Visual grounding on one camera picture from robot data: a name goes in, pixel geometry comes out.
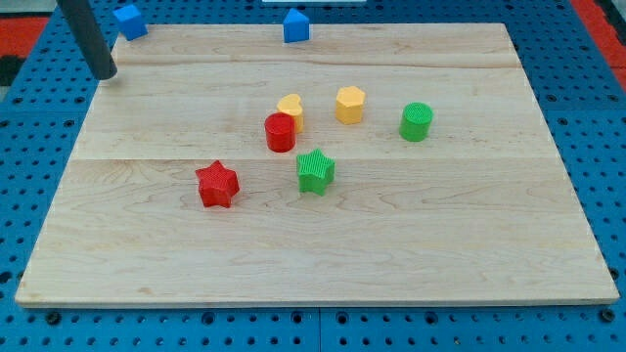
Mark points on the yellow heart block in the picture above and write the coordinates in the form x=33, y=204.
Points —
x=291, y=104

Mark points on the blue pentagon block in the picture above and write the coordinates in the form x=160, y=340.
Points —
x=296, y=26

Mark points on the blue cube block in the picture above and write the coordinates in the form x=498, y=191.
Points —
x=130, y=22

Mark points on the yellow hexagon block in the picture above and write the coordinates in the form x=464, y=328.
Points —
x=349, y=105

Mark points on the green cylinder block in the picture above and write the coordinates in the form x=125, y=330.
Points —
x=415, y=121

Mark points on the green star block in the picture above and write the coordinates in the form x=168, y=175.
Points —
x=315, y=172

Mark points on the light wooden board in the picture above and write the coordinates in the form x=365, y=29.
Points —
x=479, y=213

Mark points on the red cylinder block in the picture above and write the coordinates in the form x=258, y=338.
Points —
x=280, y=132

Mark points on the red star block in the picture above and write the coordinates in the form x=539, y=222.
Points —
x=217, y=185

